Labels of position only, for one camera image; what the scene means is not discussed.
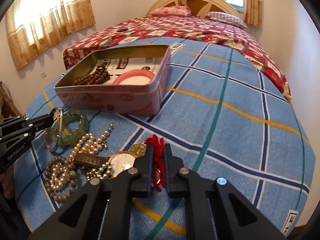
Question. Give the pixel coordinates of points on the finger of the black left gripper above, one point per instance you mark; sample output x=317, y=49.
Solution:
x=13, y=124
x=31, y=126

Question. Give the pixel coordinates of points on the blue plaid tablecloth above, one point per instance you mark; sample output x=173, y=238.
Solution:
x=223, y=118

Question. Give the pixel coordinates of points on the white wall socket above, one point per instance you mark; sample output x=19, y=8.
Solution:
x=43, y=75

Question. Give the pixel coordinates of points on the pink bangle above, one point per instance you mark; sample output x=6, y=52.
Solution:
x=135, y=77

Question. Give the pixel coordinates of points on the yellow right curtain panel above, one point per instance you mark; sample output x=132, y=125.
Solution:
x=253, y=10

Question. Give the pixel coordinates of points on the plaid checked pillow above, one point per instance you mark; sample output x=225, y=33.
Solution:
x=226, y=18

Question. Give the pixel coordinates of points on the small black object on bed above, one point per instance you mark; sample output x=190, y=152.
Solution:
x=122, y=30

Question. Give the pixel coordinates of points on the red patterned bedspread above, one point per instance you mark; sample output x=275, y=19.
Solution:
x=187, y=28

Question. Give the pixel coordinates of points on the silver metal bangle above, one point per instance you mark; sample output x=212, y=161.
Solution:
x=54, y=131

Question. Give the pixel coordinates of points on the pink floral pillow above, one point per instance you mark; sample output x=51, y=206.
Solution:
x=183, y=11

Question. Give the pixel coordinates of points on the yellow side window curtain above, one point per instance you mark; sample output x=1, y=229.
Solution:
x=33, y=26

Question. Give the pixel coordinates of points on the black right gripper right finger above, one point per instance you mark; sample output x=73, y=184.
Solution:
x=214, y=209

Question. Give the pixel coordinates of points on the brown wooden furniture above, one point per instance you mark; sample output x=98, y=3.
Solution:
x=7, y=107

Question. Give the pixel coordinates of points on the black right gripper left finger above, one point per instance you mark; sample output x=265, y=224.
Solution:
x=101, y=209

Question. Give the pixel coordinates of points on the pink metal tin box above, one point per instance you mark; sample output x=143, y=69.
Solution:
x=79, y=88

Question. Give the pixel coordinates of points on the cream wooden headboard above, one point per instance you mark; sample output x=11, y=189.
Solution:
x=199, y=8

